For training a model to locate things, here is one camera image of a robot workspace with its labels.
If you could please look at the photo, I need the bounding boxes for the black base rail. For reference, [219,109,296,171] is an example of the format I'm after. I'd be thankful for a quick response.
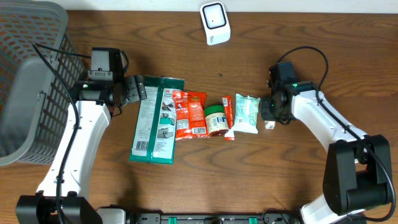
[126,208,303,224]

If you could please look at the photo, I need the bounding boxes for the grey plastic shopping basket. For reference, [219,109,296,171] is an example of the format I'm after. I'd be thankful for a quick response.
[1,1,85,166]

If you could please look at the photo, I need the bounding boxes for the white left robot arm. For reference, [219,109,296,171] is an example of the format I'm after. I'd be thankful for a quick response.
[14,81,127,223]

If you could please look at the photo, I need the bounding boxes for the white barcode scanner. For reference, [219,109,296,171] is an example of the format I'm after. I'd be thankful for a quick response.
[200,1,231,45]

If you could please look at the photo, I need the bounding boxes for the red snack bag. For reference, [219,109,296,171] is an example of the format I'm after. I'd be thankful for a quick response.
[172,90,210,141]

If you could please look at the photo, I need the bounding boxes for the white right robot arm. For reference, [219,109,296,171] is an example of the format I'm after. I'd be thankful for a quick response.
[261,81,396,223]

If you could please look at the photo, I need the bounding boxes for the small orange carton box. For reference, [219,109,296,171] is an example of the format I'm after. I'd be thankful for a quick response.
[264,121,276,129]

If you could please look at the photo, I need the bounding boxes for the red stick sachet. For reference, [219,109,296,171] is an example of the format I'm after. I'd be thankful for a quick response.
[222,96,235,141]

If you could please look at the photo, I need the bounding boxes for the mint green wipes pack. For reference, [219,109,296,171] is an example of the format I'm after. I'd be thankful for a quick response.
[232,93,261,134]

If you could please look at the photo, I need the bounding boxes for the green white package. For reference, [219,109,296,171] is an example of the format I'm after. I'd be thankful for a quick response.
[129,76,185,165]

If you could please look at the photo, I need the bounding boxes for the green lid jar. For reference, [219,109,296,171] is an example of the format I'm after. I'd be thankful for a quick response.
[204,105,229,136]

